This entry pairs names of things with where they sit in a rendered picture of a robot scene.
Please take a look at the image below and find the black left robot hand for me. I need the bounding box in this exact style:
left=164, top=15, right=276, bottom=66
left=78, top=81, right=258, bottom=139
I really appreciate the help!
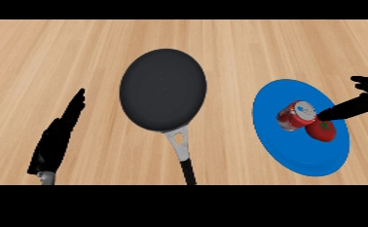
left=26, top=88, right=87, bottom=175

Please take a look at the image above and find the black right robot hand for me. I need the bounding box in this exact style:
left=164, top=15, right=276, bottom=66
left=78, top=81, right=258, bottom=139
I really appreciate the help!
left=316, top=75, right=368, bottom=122

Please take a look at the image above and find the red tomato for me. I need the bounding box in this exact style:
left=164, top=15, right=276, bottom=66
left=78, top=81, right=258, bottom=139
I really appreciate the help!
left=304, top=120, right=338, bottom=142

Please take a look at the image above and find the blue plate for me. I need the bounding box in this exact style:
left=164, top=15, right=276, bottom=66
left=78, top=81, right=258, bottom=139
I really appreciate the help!
left=251, top=78, right=351, bottom=178

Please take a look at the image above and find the dark grey frying pan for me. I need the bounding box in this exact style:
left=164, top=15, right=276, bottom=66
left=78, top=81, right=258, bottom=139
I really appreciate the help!
left=118, top=48, right=208, bottom=186

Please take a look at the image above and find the red can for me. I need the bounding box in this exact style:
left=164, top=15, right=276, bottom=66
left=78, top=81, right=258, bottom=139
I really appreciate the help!
left=276, top=99, right=319, bottom=132

